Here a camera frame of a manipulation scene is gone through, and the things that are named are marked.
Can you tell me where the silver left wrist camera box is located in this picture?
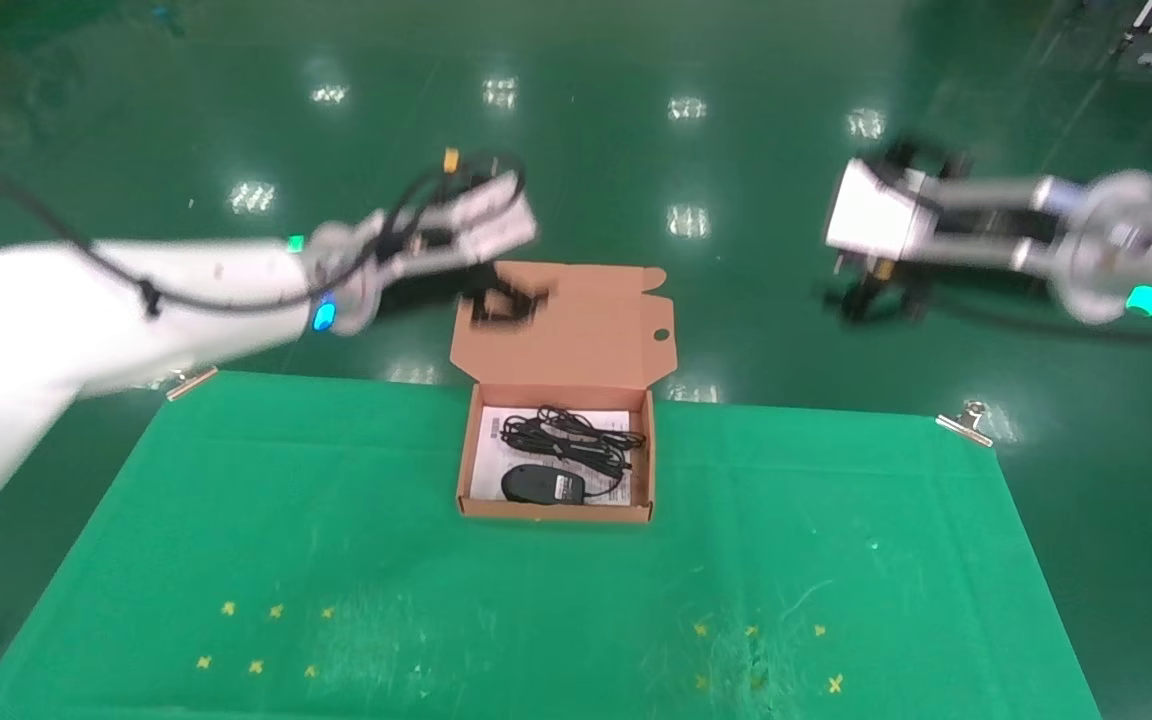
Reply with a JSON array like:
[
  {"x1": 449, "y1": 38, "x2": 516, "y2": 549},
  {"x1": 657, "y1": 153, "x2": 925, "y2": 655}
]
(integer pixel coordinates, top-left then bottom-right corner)
[{"x1": 406, "y1": 168, "x2": 540, "y2": 269}]

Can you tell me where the black data cable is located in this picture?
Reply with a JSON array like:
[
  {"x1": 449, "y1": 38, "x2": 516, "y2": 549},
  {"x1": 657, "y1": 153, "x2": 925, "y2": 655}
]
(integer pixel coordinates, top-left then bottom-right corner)
[{"x1": 501, "y1": 405, "x2": 647, "y2": 471}]

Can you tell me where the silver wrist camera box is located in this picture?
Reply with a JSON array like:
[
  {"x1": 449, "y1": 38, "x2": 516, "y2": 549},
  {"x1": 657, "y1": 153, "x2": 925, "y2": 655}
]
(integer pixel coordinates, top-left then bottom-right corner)
[
  {"x1": 406, "y1": 168, "x2": 540, "y2": 269},
  {"x1": 824, "y1": 158, "x2": 942, "y2": 263}
]

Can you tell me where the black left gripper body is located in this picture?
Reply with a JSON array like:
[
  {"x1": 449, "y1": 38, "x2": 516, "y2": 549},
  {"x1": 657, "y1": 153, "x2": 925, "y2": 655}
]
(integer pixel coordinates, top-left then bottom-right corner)
[{"x1": 376, "y1": 245, "x2": 482, "y2": 316}]

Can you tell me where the open orange cardboard box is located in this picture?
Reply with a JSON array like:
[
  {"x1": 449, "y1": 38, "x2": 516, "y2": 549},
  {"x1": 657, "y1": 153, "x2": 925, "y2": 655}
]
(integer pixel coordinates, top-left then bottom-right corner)
[{"x1": 449, "y1": 262, "x2": 677, "y2": 524}]

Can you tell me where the white printed instruction sheet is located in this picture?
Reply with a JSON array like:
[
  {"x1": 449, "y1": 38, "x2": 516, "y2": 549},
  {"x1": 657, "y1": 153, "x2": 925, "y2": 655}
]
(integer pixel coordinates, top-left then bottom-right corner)
[{"x1": 469, "y1": 405, "x2": 634, "y2": 506}]

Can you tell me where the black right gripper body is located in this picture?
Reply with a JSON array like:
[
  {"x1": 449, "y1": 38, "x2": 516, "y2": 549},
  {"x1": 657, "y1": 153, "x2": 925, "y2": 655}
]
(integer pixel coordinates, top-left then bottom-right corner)
[{"x1": 936, "y1": 212, "x2": 1052, "y2": 246}]

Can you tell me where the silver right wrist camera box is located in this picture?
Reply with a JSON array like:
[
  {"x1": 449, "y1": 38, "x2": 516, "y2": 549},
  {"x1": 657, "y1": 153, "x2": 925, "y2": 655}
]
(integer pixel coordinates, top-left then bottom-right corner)
[{"x1": 824, "y1": 158, "x2": 942, "y2": 263}]

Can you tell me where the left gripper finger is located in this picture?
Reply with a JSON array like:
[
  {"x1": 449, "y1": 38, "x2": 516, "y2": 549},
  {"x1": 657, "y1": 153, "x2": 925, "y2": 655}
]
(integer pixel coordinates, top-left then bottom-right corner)
[{"x1": 466, "y1": 272, "x2": 549, "y2": 323}]

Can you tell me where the green table mat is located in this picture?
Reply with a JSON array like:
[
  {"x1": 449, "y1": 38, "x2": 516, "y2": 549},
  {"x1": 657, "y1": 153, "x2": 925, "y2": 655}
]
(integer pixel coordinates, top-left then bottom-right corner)
[{"x1": 0, "y1": 370, "x2": 1102, "y2": 720}]

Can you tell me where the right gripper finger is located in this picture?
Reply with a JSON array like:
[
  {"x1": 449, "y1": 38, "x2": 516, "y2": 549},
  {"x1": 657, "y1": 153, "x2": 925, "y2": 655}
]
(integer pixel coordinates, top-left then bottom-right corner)
[
  {"x1": 821, "y1": 262, "x2": 937, "y2": 323},
  {"x1": 876, "y1": 138, "x2": 972, "y2": 183}
]

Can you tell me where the silver binder clip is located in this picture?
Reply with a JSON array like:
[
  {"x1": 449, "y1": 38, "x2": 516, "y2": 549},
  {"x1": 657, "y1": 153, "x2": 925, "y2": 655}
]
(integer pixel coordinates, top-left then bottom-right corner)
[
  {"x1": 936, "y1": 400, "x2": 995, "y2": 446},
  {"x1": 166, "y1": 367, "x2": 219, "y2": 401}
]

